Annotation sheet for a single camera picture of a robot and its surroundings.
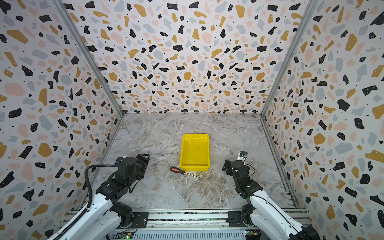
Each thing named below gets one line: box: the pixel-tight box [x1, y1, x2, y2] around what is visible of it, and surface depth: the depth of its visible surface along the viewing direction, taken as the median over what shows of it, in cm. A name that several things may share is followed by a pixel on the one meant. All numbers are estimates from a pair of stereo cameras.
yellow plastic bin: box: [179, 133, 211, 172], surface depth 99 cm
